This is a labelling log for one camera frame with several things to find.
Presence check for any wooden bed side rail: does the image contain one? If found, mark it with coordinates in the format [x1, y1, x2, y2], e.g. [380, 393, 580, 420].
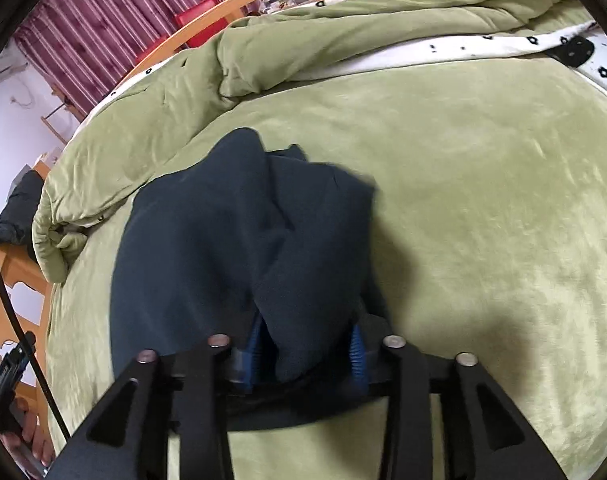
[116, 0, 389, 83]

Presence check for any red box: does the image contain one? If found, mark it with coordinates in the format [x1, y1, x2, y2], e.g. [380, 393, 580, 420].
[175, 0, 219, 28]

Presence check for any maroon striped curtain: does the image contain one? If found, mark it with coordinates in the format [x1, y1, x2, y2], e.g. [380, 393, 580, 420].
[14, 0, 334, 116]

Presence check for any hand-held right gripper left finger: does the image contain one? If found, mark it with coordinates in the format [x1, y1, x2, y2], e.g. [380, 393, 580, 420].
[46, 317, 264, 480]

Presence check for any person's left hand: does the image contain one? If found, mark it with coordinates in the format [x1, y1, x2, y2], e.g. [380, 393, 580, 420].
[0, 405, 54, 476]

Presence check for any black jacket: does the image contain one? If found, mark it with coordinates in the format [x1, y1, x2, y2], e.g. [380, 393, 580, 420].
[0, 169, 44, 248]

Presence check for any black cable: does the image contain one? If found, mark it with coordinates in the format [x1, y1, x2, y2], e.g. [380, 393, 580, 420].
[0, 232, 72, 441]

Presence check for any wooden rack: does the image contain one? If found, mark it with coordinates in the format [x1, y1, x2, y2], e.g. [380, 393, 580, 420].
[41, 100, 87, 146]

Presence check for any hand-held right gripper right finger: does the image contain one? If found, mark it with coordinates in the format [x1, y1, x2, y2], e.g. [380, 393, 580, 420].
[351, 322, 569, 480]

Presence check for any black t-shirt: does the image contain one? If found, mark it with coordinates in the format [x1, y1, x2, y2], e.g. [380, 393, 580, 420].
[108, 127, 391, 431]

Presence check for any green comforter with dotted lining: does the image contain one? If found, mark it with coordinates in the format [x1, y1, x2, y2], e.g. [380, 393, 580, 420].
[32, 0, 607, 283]

